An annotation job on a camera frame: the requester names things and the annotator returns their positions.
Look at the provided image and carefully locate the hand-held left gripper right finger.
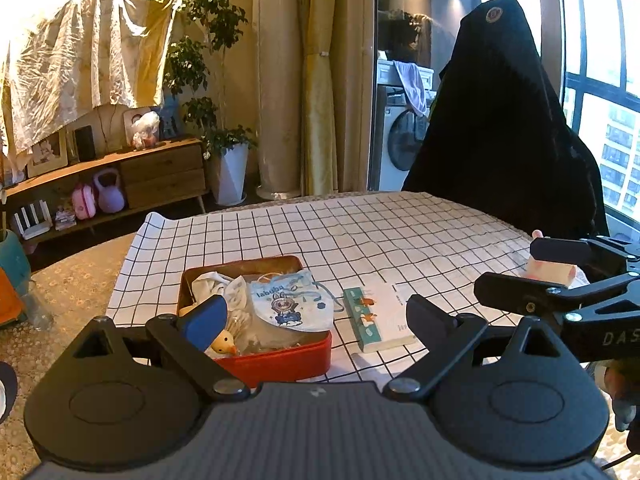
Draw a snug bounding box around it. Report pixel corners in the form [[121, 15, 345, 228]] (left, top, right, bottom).
[[382, 294, 575, 401]]

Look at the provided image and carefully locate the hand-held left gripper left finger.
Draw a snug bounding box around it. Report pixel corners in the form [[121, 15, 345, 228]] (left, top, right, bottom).
[[74, 294, 251, 404]]

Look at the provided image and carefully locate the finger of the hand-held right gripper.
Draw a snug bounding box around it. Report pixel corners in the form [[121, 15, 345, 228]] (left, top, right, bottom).
[[530, 237, 640, 271], [474, 271, 640, 314]]

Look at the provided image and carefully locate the yellow duck toy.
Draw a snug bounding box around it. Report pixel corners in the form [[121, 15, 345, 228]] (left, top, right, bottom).
[[209, 330, 239, 359]]

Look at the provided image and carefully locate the white cloth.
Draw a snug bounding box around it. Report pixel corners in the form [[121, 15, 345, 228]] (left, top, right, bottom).
[[192, 271, 251, 311], [395, 60, 430, 116]]

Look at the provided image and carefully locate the clear plastic bag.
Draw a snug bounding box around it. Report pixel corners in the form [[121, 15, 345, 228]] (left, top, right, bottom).
[[230, 310, 321, 354]]

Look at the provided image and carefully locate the red cardboard box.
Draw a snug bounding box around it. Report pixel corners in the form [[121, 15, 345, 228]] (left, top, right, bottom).
[[177, 255, 334, 389]]

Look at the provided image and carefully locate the person's right hand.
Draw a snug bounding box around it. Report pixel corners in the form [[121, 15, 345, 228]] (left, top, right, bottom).
[[602, 362, 640, 434]]

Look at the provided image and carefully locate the teal white booklet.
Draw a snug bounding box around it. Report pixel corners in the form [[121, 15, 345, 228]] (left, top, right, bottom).
[[342, 282, 419, 354]]

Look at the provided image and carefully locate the white black checked tablecloth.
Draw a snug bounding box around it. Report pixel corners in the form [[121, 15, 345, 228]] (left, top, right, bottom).
[[105, 192, 601, 377]]

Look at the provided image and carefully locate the black draped cloth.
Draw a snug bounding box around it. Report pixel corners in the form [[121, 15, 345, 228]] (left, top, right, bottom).
[[402, 0, 611, 242]]

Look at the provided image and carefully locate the beige patterned table cover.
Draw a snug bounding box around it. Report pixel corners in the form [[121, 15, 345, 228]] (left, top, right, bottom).
[[0, 192, 531, 396]]

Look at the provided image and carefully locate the white faceted plant pot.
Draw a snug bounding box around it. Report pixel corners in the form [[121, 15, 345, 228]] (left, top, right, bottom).
[[207, 142, 250, 206]]

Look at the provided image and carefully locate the purple kettlebell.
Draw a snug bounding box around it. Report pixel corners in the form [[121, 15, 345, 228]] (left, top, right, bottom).
[[94, 169, 126, 214]]

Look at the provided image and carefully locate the wooden sideboard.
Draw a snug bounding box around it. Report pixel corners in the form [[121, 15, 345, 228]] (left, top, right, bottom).
[[0, 137, 211, 256]]

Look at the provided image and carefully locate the clear drinking glass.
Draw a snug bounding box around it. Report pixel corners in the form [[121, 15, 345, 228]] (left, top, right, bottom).
[[20, 280, 55, 332]]

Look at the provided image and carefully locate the white washing machine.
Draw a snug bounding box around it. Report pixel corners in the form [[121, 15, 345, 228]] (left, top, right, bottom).
[[377, 57, 441, 192]]

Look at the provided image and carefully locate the small pink case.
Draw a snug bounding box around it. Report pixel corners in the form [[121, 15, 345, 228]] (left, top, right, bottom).
[[71, 183, 97, 220]]

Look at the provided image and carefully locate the white router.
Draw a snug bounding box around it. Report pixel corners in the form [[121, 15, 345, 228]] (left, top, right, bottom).
[[12, 200, 54, 240]]

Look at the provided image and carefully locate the orange object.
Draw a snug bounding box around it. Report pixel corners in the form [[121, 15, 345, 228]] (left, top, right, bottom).
[[0, 266, 25, 330]]

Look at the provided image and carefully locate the white pink plastic bag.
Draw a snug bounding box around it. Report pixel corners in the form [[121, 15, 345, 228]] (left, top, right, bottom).
[[131, 111, 161, 150]]

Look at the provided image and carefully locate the teal pot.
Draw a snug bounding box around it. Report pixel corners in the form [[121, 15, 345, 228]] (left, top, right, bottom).
[[0, 229, 32, 295]]

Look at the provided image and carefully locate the black speaker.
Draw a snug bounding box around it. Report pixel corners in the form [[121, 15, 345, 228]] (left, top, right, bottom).
[[74, 125, 97, 162]]

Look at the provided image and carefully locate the large glass window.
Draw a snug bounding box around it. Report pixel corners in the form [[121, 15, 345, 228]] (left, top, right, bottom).
[[480, 0, 640, 234]]

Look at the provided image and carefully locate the beige shell-shaped decor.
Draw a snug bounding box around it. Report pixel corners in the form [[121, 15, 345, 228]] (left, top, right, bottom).
[[95, 102, 151, 154]]

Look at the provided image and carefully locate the white hanging cloth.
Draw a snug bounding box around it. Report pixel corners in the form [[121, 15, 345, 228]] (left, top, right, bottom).
[[395, 60, 430, 116]]

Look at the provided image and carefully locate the yellow curtain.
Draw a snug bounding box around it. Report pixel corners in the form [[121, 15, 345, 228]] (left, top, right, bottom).
[[300, 0, 376, 197]]

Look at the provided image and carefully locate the covered standing air conditioner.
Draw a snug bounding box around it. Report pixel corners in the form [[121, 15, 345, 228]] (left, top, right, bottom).
[[251, 0, 306, 202]]

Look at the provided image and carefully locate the white draped sheet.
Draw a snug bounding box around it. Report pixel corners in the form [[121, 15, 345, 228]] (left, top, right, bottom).
[[0, 0, 184, 159]]

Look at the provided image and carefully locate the tall green houseplant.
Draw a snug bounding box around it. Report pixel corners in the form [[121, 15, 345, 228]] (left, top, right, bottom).
[[162, 0, 259, 156]]

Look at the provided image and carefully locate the white photo frame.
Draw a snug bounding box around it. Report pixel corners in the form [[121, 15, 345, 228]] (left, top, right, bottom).
[[26, 130, 69, 179]]

